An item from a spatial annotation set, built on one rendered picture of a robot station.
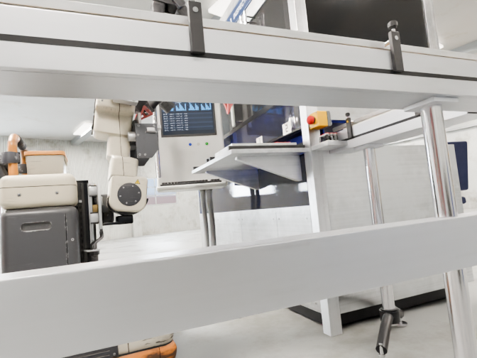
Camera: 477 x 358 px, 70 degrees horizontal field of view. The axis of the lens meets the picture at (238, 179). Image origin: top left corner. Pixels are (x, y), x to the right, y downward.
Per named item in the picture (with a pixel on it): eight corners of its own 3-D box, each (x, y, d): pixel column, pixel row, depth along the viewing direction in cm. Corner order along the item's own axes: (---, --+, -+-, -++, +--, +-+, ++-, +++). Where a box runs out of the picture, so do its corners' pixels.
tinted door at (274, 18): (261, 110, 213) (253, 20, 218) (299, 84, 173) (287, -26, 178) (260, 110, 213) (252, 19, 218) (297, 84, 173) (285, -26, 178)
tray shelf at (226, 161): (260, 170, 233) (260, 167, 233) (322, 150, 168) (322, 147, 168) (192, 173, 215) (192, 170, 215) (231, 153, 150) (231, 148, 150)
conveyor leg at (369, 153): (390, 319, 151) (368, 147, 158) (407, 324, 143) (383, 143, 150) (375, 323, 148) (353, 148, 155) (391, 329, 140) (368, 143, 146)
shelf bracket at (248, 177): (257, 189, 221) (255, 169, 222) (259, 189, 218) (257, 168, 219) (206, 192, 208) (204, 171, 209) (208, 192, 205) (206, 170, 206)
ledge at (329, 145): (335, 150, 169) (334, 145, 169) (353, 144, 157) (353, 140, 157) (311, 150, 163) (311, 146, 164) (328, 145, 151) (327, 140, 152)
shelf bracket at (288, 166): (299, 180, 175) (296, 155, 176) (302, 180, 172) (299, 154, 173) (237, 185, 162) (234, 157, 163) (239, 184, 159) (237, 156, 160)
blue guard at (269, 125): (198, 175, 350) (196, 157, 351) (302, 126, 171) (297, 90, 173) (198, 175, 350) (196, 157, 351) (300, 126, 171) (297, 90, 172)
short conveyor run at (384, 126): (326, 154, 167) (323, 122, 169) (352, 153, 173) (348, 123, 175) (464, 113, 104) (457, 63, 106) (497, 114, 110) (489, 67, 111)
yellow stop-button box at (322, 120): (322, 129, 166) (320, 115, 166) (331, 126, 159) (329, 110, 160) (309, 129, 163) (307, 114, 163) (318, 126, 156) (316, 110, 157)
